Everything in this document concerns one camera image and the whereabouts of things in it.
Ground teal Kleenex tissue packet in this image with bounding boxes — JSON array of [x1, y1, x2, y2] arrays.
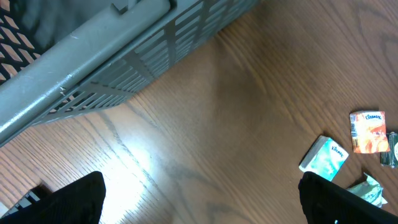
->
[[299, 136, 349, 181]]

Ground teal wipes packet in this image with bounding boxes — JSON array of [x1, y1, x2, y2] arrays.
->
[[347, 173, 387, 208]]

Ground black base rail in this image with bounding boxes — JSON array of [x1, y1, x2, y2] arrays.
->
[[1, 184, 52, 218]]

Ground dark grey plastic basket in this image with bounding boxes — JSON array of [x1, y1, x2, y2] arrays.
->
[[1, 0, 256, 144]]

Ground orange tissue packet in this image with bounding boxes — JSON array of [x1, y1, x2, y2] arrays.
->
[[349, 111, 390, 154]]

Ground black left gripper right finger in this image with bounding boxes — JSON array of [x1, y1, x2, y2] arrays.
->
[[298, 172, 397, 224]]

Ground dark green round-logo packet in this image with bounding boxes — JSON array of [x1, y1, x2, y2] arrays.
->
[[380, 132, 397, 168]]

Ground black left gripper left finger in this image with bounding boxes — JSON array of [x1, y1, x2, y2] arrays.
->
[[1, 171, 106, 224]]

